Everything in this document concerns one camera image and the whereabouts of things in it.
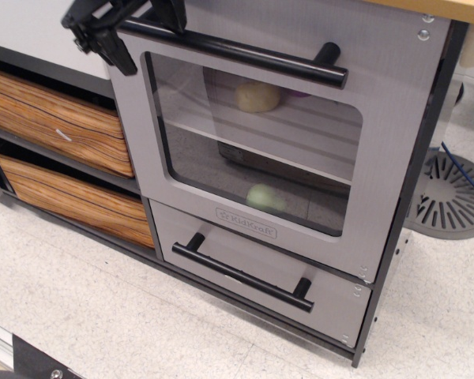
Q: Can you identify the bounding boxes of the blue cable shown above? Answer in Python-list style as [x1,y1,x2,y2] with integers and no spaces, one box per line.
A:
[440,141,474,203]

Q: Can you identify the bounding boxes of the grey toy oven door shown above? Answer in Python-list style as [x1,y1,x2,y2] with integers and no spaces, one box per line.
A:
[111,9,451,283]

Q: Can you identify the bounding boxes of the black plate with screw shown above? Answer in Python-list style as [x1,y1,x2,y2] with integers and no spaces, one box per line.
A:
[12,334,81,379]

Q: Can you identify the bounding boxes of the grey lower drawer front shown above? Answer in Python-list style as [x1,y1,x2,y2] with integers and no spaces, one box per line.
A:
[150,201,371,347]

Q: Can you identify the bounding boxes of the green toy pear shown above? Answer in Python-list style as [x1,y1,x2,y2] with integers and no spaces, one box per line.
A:
[246,183,287,214]

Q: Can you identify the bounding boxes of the white oven shelf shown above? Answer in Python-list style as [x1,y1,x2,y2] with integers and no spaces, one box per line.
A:
[164,103,363,185]

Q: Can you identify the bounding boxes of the lower wood-pattern fabric bin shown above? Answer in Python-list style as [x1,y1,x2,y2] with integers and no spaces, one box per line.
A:
[0,146,154,249]

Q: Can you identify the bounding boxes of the grey slotted round base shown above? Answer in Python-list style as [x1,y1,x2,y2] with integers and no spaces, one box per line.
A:
[405,151,474,240]

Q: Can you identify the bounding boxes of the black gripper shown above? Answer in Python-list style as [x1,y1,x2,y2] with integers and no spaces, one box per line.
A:
[62,0,186,75]

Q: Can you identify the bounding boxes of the black oven door handle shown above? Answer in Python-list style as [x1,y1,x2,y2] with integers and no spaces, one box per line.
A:
[119,18,348,89]

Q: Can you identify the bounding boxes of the black toy kitchen frame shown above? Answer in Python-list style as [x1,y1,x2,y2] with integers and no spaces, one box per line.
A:
[0,21,467,363]

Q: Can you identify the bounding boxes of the upper wood-pattern fabric bin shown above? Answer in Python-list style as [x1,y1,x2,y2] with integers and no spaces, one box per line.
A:
[0,71,134,178]

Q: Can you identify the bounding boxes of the wooden countertop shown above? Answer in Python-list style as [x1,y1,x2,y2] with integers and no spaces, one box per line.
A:
[370,0,474,24]

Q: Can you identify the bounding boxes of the yellow toy potato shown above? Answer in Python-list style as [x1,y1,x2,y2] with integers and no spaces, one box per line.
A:
[235,81,281,113]

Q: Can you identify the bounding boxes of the wood-pattern fabric bin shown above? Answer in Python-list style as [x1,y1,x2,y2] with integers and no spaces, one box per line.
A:
[0,146,154,249]
[0,71,134,178]

